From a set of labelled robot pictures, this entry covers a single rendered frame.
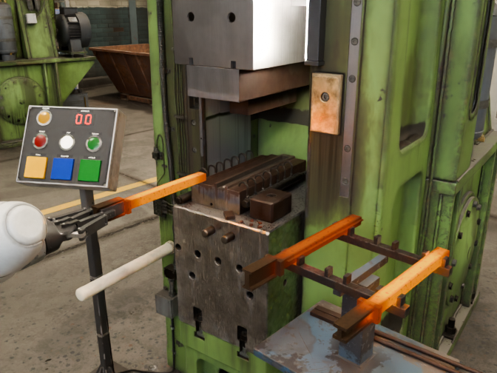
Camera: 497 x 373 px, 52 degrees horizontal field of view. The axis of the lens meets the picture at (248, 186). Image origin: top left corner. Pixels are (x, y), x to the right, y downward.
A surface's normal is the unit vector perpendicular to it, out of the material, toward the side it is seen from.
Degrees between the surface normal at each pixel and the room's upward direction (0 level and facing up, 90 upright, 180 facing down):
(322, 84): 90
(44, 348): 0
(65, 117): 60
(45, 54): 79
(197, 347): 90
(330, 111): 90
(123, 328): 0
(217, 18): 90
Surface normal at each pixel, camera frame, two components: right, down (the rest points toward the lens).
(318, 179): -0.57, 0.28
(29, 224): 0.77, -0.31
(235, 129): 0.82, 0.19
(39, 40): 0.63, 0.07
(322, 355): 0.00, -0.94
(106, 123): -0.15, -0.18
